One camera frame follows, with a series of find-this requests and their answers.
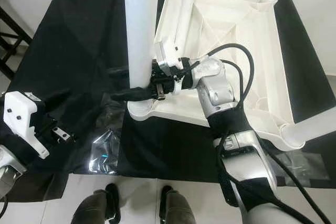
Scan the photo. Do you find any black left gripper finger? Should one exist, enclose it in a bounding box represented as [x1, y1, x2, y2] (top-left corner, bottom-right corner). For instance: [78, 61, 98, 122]
[81, 105, 104, 133]
[73, 104, 100, 127]

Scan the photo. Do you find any white plastic children table top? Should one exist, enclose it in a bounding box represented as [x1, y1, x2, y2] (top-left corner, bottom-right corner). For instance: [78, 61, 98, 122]
[128, 0, 308, 150]

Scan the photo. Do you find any clear plastic wrap piece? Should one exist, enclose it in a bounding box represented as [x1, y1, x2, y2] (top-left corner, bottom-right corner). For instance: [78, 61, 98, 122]
[265, 150, 325, 184]
[88, 101, 122, 176]

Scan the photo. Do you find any black table cloth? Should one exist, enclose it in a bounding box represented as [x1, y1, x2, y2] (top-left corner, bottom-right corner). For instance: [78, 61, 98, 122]
[5, 0, 336, 204]

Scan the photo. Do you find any silver black robot leg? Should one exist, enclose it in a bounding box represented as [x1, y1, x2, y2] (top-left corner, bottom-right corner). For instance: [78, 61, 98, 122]
[71, 183, 120, 224]
[160, 185, 197, 224]

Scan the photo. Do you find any black stool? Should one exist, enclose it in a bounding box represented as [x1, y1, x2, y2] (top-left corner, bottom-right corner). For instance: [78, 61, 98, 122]
[0, 6, 32, 80]

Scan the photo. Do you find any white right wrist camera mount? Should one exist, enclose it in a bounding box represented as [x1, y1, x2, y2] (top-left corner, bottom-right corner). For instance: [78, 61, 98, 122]
[155, 36, 184, 83]

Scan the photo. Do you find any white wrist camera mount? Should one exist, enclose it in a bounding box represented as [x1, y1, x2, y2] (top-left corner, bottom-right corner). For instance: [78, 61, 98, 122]
[155, 36, 184, 83]
[3, 92, 50, 159]

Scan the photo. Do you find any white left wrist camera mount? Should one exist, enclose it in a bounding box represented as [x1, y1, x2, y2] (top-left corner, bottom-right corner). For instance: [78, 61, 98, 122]
[3, 92, 50, 159]

